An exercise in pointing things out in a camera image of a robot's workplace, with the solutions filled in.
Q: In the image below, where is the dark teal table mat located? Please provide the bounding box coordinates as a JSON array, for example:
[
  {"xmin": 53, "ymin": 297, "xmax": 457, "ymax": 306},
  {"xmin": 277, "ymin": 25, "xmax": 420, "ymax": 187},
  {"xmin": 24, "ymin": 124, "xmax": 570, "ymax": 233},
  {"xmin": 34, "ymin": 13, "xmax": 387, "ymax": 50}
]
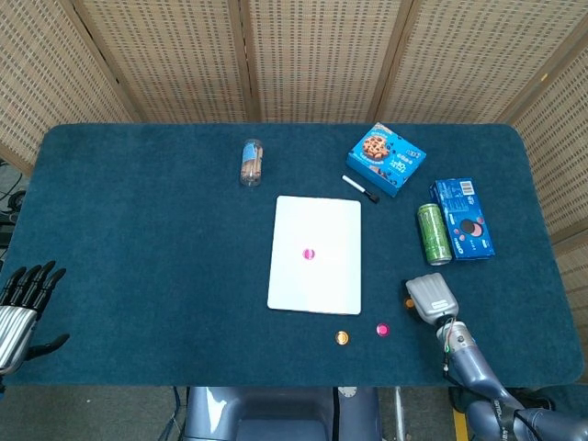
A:
[{"xmin": 0, "ymin": 122, "xmax": 584, "ymax": 389}]

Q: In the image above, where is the blue cable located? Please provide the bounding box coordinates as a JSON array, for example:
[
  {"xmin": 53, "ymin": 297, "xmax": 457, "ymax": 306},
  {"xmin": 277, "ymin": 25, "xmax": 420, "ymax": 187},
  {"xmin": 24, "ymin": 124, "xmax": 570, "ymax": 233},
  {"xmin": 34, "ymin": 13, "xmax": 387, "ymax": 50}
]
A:
[{"xmin": 160, "ymin": 386, "xmax": 187, "ymax": 441}]

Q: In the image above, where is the blue-grey robot torso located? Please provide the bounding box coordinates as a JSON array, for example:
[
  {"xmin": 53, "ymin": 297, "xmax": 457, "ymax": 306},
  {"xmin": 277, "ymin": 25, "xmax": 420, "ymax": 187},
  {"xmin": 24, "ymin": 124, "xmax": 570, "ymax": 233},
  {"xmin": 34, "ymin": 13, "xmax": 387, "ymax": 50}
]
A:
[{"xmin": 183, "ymin": 386, "xmax": 382, "ymax": 441}]

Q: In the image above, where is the clear jar of biscuit sticks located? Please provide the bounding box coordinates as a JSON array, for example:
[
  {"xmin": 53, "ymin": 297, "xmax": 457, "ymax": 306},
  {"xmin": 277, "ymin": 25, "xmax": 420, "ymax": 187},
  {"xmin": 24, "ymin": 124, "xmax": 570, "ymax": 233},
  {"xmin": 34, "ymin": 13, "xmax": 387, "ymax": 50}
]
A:
[{"xmin": 239, "ymin": 138, "xmax": 266, "ymax": 187}]

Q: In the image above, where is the thin metal pole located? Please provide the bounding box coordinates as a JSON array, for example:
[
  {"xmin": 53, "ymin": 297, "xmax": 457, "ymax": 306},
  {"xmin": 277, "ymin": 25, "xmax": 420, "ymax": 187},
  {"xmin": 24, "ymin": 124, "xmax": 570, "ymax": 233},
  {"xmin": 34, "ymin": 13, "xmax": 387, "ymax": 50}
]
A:
[{"xmin": 393, "ymin": 386, "xmax": 408, "ymax": 441}]

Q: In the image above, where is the white magnetic board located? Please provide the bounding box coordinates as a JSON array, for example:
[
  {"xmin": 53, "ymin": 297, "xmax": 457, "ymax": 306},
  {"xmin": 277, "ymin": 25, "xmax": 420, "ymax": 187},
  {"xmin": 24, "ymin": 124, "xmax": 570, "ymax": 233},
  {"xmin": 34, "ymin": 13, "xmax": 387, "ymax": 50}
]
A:
[{"xmin": 266, "ymin": 195, "xmax": 363, "ymax": 317}]

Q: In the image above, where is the green drink can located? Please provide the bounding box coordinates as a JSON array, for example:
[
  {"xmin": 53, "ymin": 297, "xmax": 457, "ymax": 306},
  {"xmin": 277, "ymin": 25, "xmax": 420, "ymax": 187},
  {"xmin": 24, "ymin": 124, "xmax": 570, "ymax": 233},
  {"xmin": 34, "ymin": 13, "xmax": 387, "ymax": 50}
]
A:
[{"xmin": 416, "ymin": 203, "xmax": 454, "ymax": 267}]

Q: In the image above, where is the white marker with black cap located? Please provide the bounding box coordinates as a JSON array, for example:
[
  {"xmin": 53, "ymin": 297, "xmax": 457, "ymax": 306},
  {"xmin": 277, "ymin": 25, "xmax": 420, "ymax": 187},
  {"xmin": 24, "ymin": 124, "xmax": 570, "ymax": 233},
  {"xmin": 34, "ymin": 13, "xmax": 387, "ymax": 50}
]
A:
[{"xmin": 341, "ymin": 174, "xmax": 380, "ymax": 205}]

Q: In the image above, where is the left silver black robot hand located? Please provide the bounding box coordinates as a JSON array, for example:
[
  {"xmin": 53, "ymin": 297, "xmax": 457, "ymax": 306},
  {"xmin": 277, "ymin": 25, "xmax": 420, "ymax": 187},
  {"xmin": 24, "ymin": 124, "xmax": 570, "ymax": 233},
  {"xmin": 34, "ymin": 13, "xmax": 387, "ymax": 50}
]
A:
[{"xmin": 0, "ymin": 260, "xmax": 72, "ymax": 376}]

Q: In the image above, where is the blue Oreo cookie box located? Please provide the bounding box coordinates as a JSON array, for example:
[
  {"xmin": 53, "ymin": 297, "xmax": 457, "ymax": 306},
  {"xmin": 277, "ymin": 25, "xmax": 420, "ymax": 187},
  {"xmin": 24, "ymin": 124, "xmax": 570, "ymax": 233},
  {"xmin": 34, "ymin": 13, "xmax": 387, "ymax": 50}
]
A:
[{"xmin": 429, "ymin": 176, "xmax": 497, "ymax": 263}]

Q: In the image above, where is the woven bamboo folding screen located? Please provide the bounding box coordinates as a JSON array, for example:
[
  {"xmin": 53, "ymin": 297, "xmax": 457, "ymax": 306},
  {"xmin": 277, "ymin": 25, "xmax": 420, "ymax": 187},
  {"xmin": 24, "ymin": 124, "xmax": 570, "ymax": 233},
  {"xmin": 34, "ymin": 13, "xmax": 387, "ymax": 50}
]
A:
[{"xmin": 0, "ymin": 0, "xmax": 588, "ymax": 322}]

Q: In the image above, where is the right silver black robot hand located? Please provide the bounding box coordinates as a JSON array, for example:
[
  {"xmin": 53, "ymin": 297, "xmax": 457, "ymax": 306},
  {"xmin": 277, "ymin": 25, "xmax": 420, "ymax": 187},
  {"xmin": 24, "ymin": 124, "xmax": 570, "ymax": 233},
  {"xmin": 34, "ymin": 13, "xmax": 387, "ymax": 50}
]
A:
[{"xmin": 403, "ymin": 272, "xmax": 460, "ymax": 327}]

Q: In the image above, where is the blue chocolate chip cookie box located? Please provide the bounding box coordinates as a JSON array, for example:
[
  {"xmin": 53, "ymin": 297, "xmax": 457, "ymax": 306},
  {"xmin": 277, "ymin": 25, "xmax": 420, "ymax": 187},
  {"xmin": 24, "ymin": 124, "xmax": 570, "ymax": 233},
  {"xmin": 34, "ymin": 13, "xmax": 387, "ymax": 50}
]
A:
[{"xmin": 345, "ymin": 121, "xmax": 427, "ymax": 198}]

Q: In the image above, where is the black cables and equipment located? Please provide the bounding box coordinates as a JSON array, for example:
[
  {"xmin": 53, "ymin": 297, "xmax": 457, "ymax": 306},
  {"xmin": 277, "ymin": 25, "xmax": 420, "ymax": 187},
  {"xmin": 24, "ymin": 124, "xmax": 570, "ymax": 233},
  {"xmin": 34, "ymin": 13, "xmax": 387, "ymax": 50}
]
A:
[{"xmin": 0, "ymin": 158, "xmax": 29, "ymax": 249}]

